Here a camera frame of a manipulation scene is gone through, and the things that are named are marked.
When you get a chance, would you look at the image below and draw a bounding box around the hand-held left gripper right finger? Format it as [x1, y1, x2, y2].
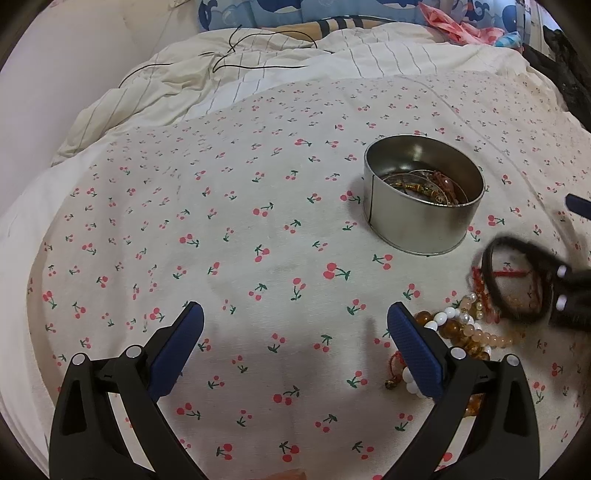
[387, 302, 541, 480]

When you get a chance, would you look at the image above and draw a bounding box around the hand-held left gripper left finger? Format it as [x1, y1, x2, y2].
[48, 301, 206, 480]

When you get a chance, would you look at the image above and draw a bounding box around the red string bracelet with bell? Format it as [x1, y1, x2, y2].
[385, 352, 405, 391]

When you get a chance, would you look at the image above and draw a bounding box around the white bead bracelet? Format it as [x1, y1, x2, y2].
[402, 311, 462, 398]

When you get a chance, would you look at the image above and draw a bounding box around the amber bead bracelet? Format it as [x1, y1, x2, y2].
[413, 310, 492, 418]

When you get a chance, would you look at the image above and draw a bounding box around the black band bracelet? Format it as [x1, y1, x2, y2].
[481, 235, 561, 322]

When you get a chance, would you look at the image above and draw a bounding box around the peach bead bracelet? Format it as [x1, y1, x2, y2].
[455, 293, 513, 349]

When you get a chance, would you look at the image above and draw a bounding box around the round metal tin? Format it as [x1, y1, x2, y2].
[363, 134, 485, 256]

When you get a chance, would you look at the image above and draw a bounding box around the red brown bracelet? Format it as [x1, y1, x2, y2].
[431, 171, 459, 206]

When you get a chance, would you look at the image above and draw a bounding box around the silver bangle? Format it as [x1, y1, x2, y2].
[383, 169, 469, 206]

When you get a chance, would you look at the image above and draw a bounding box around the gold chain bracelet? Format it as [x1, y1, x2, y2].
[392, 178, 446, 204]

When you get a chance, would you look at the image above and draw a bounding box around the cherry print blanket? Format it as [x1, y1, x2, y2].
[25, 71, 591, 480]

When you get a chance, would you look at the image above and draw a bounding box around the black jacket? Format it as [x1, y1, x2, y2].
[524, 25, 591, 114]

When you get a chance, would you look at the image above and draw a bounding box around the pink cloth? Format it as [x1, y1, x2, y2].
[418, 2, 504, 44]

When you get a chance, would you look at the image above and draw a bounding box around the cream striped quilt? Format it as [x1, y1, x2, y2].
[51, 23, 568, 167]

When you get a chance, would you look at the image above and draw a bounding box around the whale print fabric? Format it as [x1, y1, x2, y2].
[198, 0, 527, 25]

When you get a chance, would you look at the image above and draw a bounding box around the black cable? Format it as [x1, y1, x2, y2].
[117, 25, 319, 88]

